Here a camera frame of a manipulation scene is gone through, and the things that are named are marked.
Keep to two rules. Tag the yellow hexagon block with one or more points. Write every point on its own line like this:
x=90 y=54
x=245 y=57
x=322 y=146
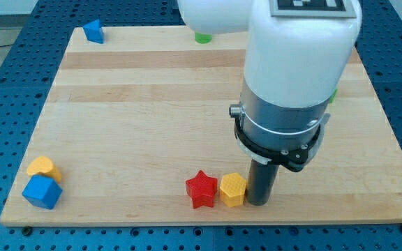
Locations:
x=232 y=189

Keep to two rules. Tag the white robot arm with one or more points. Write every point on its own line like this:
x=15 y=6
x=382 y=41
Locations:
x=295 y=55

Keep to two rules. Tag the wooden board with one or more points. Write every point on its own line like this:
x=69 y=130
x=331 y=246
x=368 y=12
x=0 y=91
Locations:
x=127 y=122

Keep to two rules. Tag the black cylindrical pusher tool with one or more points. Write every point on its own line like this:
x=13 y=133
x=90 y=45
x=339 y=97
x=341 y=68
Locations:
x=260 y=182

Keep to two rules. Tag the blue triangle block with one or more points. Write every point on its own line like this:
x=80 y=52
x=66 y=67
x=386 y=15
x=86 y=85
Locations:
x=94 y=32

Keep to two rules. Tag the blue cube block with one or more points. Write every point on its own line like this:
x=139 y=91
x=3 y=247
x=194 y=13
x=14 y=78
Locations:
x=42 y=191

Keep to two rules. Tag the red star block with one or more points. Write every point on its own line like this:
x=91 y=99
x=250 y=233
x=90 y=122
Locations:
x=202 y=190

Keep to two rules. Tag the green cylinder block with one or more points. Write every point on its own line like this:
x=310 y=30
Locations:
x=203 y=38

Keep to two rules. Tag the yellow heart block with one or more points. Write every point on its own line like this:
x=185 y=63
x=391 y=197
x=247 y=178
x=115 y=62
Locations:
x=44 y=166

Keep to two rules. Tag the fiducial marker tag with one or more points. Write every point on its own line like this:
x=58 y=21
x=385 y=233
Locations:
x=312 y=8

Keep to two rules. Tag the green star block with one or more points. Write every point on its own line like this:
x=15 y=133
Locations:
x=333 y=96

